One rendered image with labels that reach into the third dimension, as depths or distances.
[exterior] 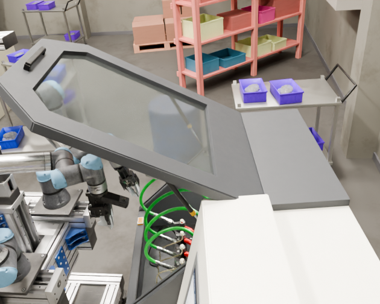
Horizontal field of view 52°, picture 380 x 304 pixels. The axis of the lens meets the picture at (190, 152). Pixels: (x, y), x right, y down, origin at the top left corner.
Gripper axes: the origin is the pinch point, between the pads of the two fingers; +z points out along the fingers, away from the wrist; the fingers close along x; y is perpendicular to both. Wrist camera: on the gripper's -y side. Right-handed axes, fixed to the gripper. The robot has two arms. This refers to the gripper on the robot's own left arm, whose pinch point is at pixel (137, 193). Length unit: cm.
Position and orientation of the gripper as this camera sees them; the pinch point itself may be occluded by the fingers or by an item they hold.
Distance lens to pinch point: 198.6
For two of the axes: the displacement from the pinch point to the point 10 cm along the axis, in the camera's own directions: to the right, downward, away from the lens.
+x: 9.0, -4.3, 0.4
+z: 3.7, 8.2, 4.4
